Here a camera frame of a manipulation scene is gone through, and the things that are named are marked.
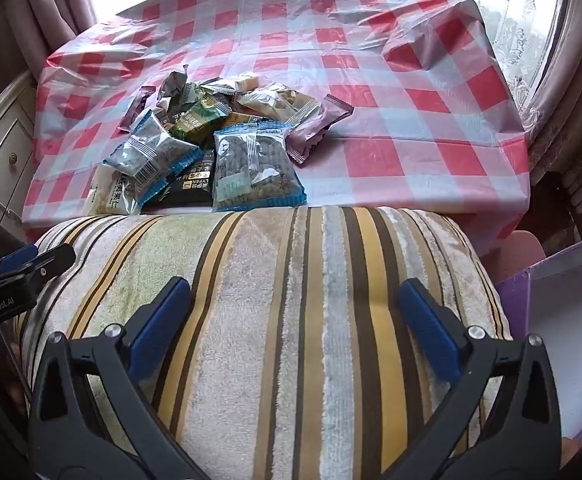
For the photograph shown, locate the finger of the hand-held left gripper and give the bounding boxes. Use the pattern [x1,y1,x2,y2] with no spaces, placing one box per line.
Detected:
[0,244,39,281]
[0,243,76,306]

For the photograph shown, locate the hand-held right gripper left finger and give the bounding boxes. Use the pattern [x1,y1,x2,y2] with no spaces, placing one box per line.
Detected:
[27,276,212,480]

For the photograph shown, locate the black cracker packet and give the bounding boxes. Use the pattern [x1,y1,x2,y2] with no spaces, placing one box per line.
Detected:
[141,149,216,208]

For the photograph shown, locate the blue edged clear seed packet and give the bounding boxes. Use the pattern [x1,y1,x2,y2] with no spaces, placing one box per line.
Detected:
[103,109,206,206]
[212,122,308,212]

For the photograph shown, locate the grey foil snack packet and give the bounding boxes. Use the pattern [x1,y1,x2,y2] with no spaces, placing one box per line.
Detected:
[156,65,189,108]

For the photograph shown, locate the slim dark brown snack packet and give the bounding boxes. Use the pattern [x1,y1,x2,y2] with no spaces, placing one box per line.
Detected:
[121,85,158,133]

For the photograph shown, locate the striped plush blanket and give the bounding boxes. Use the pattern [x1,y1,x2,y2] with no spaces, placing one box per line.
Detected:
[13,205,514,480]

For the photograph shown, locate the red white checkered tablecloth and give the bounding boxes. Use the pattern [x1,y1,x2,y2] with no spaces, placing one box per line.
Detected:
[23,0,532,241]

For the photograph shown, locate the pale yellow pastry packet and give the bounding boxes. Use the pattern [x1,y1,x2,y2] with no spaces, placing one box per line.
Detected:
[201,72,262,96]

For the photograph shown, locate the purple cardboard box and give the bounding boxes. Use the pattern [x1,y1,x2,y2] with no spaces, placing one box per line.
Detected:
[496,237,582,441]

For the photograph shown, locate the mauve patterned curtain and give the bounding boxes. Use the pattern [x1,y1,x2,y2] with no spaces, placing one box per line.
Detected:
[526,0,582,236]

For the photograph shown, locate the mauve snack packet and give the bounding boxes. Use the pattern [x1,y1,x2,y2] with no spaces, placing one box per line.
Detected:
[287,94,356,165]

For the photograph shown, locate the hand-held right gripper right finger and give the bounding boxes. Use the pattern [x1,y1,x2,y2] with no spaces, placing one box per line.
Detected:
[371,277,564,480]

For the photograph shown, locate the pink plastic object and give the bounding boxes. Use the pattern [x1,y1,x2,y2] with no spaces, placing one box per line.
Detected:
[491,230,546,286]

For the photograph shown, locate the cream nut packet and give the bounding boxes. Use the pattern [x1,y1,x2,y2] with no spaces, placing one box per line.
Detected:
[82,165,142,217]

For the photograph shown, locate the white drawer cabinet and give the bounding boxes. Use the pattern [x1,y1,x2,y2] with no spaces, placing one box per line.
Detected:
[0,70,39,246]

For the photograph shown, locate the olive green snack packet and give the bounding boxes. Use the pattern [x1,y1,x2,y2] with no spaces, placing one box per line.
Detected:
[168,95,232,148]

